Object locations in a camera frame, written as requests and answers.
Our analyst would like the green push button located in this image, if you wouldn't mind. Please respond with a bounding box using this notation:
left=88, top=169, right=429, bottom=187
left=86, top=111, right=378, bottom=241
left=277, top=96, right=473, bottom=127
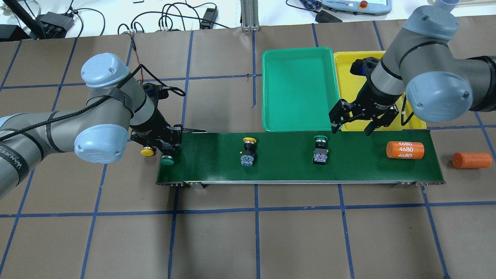
left=159, top=154, right=175, bottom=166
left=312, top=135, right=329, bottom=165

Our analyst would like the plain orange cylinder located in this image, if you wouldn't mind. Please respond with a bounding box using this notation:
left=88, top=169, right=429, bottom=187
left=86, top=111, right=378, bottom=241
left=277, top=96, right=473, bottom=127
left=452, top=152, right=493, bottom=169

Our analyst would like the green conveyor belt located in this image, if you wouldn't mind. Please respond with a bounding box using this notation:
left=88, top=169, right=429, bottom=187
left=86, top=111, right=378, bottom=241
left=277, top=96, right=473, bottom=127
left=156, top=129, right=445, bottom=186

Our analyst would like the red black power cable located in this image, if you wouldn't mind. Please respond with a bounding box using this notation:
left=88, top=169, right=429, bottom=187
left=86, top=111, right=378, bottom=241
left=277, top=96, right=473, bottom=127
left=128, top=33, right=148, bottom=84

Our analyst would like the green plastic tray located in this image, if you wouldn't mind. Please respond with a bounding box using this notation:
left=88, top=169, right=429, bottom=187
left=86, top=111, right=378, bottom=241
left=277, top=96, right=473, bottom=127
left=262, top=46, right=340, bottom=132

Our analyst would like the teach pendant with red button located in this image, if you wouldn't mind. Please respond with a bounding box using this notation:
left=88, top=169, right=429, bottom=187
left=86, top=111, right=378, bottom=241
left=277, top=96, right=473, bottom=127
left=321, top=0, right=392, bottom=16

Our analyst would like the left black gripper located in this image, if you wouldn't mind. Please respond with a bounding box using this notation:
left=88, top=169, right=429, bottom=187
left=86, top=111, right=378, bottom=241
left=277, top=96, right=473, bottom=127
left=130, top=109, right=184, bottom=153

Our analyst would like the yellow push button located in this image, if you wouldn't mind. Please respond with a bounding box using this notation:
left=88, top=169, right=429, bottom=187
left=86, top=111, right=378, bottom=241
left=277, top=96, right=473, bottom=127
left=140, top=145, right=156, bottom=157
left=240, top=137, right=257, bottom=167

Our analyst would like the black power adapter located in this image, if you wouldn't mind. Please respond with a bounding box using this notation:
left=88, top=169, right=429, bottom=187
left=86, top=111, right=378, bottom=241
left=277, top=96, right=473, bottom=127
left=200, top=7, right=218, bottom=30

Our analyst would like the aluminium frame post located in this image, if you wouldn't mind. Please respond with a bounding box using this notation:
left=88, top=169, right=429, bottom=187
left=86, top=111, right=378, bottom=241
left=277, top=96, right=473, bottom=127
left=240, top=0, right=260, bottom=32

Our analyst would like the orange cylinder marked 4680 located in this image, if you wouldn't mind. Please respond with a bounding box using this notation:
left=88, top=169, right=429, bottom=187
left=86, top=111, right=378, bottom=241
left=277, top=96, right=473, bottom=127
left=386, top=141, right=425, bottom=160

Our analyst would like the yellow plastic tray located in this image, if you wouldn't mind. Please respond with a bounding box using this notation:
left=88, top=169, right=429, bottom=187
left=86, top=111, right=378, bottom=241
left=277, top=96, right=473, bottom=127
left=330, top=51, right=426, bottom=135

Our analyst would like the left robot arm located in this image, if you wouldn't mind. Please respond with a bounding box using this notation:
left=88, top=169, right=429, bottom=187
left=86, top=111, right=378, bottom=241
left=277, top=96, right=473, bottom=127
left=0, top=53, right=185, bottom=197

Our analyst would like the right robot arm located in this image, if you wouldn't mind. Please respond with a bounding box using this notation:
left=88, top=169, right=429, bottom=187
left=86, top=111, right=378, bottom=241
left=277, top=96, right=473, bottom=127
left=328, top=0, right=496, bottom=136

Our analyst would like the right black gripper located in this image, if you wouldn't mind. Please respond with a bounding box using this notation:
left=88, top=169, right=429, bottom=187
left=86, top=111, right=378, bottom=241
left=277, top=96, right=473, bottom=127
left=328, top=85, right=399, bottom=136

